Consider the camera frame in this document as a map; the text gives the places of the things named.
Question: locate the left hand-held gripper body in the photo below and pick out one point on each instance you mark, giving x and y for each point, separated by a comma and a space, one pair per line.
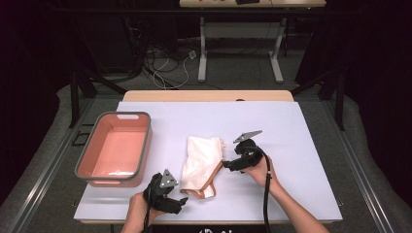
158, 199

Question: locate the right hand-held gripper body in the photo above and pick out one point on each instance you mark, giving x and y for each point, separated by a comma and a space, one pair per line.
249, 153

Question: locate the cream baby bodysuit brown trim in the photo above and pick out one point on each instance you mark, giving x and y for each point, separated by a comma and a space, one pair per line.
200, 161

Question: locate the pink basket with grey rim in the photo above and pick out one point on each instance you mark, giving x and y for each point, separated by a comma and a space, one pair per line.
116, 152

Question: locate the person's right hand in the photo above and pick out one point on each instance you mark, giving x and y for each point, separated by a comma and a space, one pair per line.
259, 174

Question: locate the person's left hand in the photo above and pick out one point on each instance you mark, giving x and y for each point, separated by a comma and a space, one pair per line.
137, 212

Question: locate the light wooden table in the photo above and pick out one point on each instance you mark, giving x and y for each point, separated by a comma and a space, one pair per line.
194, 96

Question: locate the black metal stand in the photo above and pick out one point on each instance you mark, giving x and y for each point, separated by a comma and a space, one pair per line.
339, 106
74, 103

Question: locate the white power adapter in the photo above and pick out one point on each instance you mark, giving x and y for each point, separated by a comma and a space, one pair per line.
192, 54

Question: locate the dark curtain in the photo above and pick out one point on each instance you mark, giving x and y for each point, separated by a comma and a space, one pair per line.
382, 97
26, 97

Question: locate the black device on background desk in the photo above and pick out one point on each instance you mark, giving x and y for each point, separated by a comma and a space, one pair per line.
247, 1

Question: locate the background desk with white legs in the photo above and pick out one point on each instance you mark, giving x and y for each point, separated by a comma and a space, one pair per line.
291, 4

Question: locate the aluminium floor rail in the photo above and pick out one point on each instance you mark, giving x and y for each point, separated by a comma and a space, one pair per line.
43, 181
362, 181

